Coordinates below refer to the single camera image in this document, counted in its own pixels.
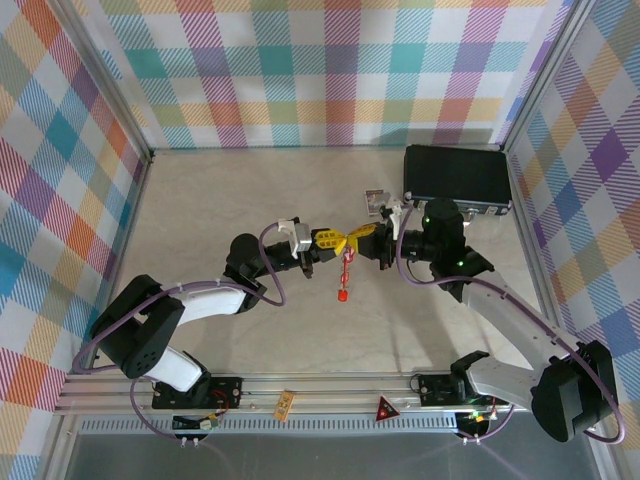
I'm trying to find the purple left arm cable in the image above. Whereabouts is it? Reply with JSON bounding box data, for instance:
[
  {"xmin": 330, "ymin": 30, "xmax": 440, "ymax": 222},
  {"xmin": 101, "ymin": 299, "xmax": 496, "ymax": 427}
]
[{"xmin": 71, "ymin": 222, "xmax": 287, "ymax": 441}]

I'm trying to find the playing card box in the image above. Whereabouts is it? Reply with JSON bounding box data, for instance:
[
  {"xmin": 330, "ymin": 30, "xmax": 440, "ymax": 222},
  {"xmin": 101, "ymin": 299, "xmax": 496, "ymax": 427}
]
[{"xmin": 363, "ymin": 188, "xmax": 393, "ymax": 217}]

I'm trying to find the aluminium frame post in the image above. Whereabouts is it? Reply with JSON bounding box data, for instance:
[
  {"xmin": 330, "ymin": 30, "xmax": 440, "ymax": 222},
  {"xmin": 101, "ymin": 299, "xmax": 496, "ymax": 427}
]
[
  {"xmin": 499, "ymin": 0, "xmax": 599, "ymax": 151},
  {"xmin": 54, "ymin": 0, "xmax": 154, "ymax": 166}
]

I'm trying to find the black ribbed aluminium case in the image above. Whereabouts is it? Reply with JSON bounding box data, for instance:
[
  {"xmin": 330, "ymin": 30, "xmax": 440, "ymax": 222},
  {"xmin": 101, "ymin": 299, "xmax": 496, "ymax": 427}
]
[{"xmin": 402, "ymin": 144, "xmax": 514, "ymax": 219}]

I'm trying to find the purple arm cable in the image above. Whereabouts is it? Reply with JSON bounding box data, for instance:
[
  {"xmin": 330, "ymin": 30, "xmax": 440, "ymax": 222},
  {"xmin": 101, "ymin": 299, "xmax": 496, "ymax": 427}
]
[
  {"xmin": 394, "ymin": 202, "xmax": 626, "ymax": 446},
  {"xmin": 71, "ymin": 222, "xmax": 287, "ymax": 441}
]

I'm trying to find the red triangular warning sign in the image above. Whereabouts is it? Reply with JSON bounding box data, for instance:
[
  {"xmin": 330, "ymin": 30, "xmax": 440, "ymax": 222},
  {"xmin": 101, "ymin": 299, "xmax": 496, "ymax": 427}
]
[{"xmin": 374, "ymin": 394, "xmax": 400, "ymax": 424}]

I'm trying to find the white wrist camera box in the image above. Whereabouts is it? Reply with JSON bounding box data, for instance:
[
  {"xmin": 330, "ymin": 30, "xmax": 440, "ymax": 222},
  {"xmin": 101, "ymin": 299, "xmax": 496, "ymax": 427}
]
[
  {"xmin": 276, "ymin": 216, "xmax": 315, "ymax": 254},
  {"xmin": 378, "ymin": 192, "xmax": 414, "ymax": 236}
]

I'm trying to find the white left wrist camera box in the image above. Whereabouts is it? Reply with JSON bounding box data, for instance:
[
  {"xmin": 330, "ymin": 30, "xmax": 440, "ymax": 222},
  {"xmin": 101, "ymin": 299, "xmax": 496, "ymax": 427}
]
[{"xmin": 276, "ymin": 216, "xmax": 315, "ymax": 254}]

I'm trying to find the metal keyring with red handle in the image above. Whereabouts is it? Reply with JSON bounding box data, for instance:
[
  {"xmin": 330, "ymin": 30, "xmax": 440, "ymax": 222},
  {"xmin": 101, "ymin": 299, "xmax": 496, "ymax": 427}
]
[{"xmin": 334, "ymin": 247, "xmax": 357, "ymax": 304}]

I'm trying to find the small green circuit board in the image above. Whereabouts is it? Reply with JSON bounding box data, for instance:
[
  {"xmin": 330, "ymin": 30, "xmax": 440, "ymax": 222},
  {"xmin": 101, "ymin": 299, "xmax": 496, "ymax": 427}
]
[
  {"xmin": 172, "ymin": 413, "xmax": 221, "ymax": 432},
  {"xmin": 457, "ymin": 408, "xmax": 501, "ymax": 437}
]

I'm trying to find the perforated metal strip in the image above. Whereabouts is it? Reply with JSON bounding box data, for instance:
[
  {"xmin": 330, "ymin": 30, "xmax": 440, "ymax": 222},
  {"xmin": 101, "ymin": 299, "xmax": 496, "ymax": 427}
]
[{"xmin": 79, "ymin": 417, "xmax": 461, "ymax": 435}]

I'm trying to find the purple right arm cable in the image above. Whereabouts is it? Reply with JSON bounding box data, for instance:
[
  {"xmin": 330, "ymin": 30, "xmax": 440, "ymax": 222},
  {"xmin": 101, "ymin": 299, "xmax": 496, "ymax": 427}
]
[{"xmin": 394, "ymin": 202, "xmax": 626, "ymax": 446}]

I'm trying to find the aluminium side rail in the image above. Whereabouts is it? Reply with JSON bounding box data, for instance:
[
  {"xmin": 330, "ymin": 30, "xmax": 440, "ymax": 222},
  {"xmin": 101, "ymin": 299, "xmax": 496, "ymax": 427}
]
[
  {"xmin": 44, "ymin": 152, "xmax": 154, "ymax": 480},
  {"xmin": 502, "ymin": 147, "xmax": 619, "ymax": 480}
]

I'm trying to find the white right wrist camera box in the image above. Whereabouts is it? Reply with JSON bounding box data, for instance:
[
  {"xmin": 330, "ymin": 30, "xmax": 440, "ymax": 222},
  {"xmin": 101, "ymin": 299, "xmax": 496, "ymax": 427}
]
[{"xmin": 378, "ymin": 192, "xmax": 414, "ymax": 236}]

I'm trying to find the aluminium front rail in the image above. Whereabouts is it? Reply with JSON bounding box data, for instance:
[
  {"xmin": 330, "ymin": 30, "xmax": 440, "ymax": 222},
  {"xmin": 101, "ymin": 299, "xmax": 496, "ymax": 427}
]
[{"xmin": 54, "ymin": 372, "xmax": 531, "ymax": 417}]

